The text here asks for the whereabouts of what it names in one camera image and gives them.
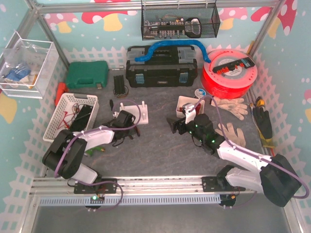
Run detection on white peg base plate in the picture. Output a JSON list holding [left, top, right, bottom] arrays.
[[120, 101, 149, 125]]

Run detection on white parts tray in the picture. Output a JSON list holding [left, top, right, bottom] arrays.
[[176, 96, 205, 118]]

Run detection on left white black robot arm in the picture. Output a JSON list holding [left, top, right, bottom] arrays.
[[42, 110, 136, 185]]

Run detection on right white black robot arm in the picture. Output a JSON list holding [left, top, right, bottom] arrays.
[[166, 114, 302, 207]]

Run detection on orange black pliers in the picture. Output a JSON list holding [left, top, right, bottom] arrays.
[[129, 126, 140, 140]]

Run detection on brown tape roll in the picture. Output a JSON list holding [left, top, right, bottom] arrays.
[[113, 86, 129, 99]]

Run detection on black aluminium extrusion piece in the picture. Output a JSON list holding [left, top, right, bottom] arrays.
[[114, 75, 125, 96]]

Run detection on black device in basket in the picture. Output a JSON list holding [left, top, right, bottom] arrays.
[[69, 105, 93, 132]]

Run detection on black toolbox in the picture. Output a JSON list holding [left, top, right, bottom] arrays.
[[125, 46, 198, 88]]

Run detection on white work glove upper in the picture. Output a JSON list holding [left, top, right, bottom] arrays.
[[211, 97, 248, 120]]

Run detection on white work glove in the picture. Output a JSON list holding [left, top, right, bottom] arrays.
[[215, 122, 246, 147], [211, 97, 248, 120]]

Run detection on white work glove lower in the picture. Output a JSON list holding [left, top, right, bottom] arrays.
[[215, 122, 246, 147]]

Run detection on green plastic case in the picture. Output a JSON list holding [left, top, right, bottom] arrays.
[[65, 61, 109, 89]]

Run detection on white perforated basket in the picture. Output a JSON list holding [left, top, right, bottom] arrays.
[[43, 93, 99, 142]]

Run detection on red filament spool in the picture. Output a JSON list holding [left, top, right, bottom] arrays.
[[201, 49, 258, 99]]

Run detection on black red connector strip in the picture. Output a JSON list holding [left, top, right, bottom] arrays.
[[212, 57, 255, 75]]

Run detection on clear acrylic box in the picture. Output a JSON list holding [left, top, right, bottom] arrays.
[[0, 32, 59, 99]]

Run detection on blue white gloves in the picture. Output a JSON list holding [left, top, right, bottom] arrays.
[[4, 64, 31, 83]]

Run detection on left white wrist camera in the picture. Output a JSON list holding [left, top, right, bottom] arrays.
[[113, 112, 120, 118]]

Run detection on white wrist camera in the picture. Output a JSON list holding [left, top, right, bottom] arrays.
[[113, 112, 120, 118], [182, 103, 196, 124]]

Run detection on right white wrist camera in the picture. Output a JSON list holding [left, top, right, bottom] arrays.
[[182, 103, 196, 124]]

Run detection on green screwdriver handle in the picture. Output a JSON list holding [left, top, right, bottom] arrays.
[[84, 146, 105, 157]]

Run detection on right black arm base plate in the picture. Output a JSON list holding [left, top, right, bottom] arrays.
[[201, 176, 246, 192]]

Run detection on blue corrugated hose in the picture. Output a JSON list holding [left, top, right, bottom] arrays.
[[135, 40, 212, 64]]

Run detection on orange tool handle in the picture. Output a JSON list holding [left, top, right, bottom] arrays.
[[55, 82, 68, 106]]

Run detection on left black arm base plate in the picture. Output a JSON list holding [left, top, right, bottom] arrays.
[[73, 183, 117, 195]]

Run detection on grey slotted cable duct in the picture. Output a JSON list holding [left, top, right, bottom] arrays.
[[40, 194, 221, 206]]

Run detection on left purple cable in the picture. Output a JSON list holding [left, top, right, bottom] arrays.
[[53, 100, 144, 212]]

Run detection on black mesh wire basket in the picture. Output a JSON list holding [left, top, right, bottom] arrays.
[[141, 0, 220, 40]]

